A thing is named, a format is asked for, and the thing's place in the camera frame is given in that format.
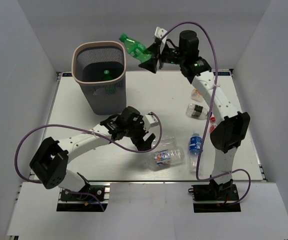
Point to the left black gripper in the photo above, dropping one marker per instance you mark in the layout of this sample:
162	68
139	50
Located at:
140	144

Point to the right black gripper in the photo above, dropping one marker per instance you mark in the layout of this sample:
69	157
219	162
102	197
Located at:
151	65

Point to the green plastic bottle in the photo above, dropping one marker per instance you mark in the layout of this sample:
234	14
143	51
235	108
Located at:
104	89
135	48

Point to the clear unlabeled plastic bottle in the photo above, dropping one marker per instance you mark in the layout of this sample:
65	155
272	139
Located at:
166	143

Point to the clear bottle orange blue label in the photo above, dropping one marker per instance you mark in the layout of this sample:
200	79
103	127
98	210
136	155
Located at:
166	158

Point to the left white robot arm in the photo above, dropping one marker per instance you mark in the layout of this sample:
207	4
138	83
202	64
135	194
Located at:
50	161

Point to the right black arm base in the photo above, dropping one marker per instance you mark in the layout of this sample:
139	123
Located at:
207	200

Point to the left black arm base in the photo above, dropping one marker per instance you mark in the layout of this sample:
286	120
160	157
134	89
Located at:
96	202

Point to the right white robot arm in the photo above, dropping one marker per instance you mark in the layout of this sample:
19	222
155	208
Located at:
232	124

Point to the grey mesh waste bin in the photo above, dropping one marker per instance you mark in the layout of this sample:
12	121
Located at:
99	68

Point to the clear bottle black label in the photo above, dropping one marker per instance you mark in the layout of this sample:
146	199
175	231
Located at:
196	111

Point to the small bottle yellow cap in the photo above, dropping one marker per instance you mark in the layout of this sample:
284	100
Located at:
196	96

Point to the clear bottle red label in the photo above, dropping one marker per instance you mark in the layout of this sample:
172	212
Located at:
213	124

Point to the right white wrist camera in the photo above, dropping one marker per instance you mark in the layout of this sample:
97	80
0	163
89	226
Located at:
159	33

